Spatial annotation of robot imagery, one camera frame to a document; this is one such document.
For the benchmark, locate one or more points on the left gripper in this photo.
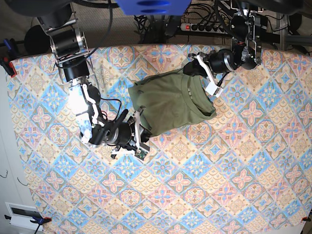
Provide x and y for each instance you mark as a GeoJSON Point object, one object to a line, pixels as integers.
{"type": "Point", "coordinates": [219, 62]}

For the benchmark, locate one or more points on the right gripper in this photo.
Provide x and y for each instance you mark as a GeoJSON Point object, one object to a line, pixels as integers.
{"type": "Point", "coordinates": [125, 136]}

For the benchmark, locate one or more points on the green t-shirt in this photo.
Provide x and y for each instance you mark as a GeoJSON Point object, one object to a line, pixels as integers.
{"type": "Point", "coordinates": [171, 100]}

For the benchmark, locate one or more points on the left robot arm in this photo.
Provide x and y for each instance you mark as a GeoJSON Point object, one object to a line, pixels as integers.
{"type": "Point", "coordinates": [245, 30]}

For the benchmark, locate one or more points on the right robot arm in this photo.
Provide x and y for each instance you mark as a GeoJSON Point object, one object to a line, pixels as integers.
{"type": "Point", "coordinates": [68, 44]}

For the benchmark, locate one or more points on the white power strip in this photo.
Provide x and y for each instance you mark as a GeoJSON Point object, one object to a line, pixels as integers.
{"type": "Point", "coordinates": [204, 28]}

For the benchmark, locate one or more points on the patterned tablecloth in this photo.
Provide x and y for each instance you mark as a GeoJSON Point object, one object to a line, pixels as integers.
{"type": "Point", "coordinates": [248, 170]}

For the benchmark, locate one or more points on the blue clamp lower left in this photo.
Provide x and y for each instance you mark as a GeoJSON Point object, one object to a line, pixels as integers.
{"type": "Point", "coordinates": [39, 220]}

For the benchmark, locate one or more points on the blue clamp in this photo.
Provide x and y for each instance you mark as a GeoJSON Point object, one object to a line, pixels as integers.
{"type": "Point", "coordinates": [6, 62]}
{"type": "Point", "coordinates": [39, 220]}

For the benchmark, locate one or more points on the black round stool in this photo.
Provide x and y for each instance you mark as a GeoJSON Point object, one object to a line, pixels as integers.
{"type": "Point", "coordinates": [36, 41]}

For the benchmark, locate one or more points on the blue clamp upper left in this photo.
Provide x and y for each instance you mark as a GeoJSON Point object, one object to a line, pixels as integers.
{"type": "Point", "coordinates": [6, 62]}

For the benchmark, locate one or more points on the orange clamp lower right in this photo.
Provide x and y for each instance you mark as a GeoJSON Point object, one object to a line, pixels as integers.
{"type": "Point", "coordinates": [306, 219]}

